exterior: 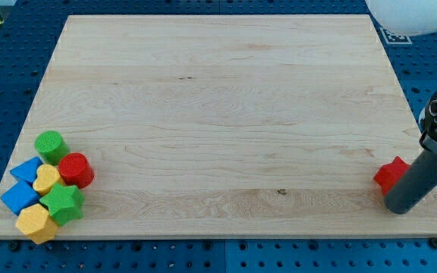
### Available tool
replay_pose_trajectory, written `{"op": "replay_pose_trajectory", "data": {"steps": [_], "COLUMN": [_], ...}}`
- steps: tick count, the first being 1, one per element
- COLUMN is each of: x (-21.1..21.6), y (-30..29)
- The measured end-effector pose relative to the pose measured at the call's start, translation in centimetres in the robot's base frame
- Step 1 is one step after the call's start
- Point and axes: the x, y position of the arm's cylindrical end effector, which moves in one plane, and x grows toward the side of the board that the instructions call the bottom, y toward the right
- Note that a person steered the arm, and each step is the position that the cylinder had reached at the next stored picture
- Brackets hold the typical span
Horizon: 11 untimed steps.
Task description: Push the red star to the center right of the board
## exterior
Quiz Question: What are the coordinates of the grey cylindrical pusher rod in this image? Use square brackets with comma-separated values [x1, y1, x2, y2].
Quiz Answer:
[384, 149, 437, 215]

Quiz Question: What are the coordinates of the red star block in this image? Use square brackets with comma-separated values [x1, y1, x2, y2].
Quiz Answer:
[373, 156, 410, 196]

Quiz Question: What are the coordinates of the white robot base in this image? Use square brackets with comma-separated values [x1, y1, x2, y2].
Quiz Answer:
[365, 0, 437, 36]

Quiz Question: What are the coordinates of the wooden board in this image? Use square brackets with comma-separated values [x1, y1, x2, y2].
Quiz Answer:
[8, 14, 437, 240]

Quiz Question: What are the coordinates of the green star block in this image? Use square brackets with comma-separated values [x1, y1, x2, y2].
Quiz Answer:
[39, 184, 85, 226]

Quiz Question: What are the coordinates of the fiducial marker tag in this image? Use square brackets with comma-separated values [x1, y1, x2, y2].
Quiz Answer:
[379, 27, 412, 45]

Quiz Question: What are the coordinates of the red cylinder block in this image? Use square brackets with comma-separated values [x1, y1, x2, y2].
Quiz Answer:
[58, 152, 95, 189]

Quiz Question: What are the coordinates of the green cylinder block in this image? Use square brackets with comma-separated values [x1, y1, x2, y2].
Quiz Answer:
[34, 130, 70, 165]

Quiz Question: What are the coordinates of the yellow heart block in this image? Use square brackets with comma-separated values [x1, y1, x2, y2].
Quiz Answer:
[33, 164, 66, 196]

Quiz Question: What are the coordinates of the yellow hexagon block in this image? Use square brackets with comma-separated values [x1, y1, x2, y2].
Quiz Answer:
[15, 204, 58, 244]

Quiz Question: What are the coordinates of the blue triangle block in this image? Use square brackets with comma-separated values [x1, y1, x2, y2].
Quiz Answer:
[10, 156, 43, 184]

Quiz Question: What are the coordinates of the blue cube block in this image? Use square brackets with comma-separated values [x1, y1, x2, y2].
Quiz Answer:
[0, 180, 40, 215]

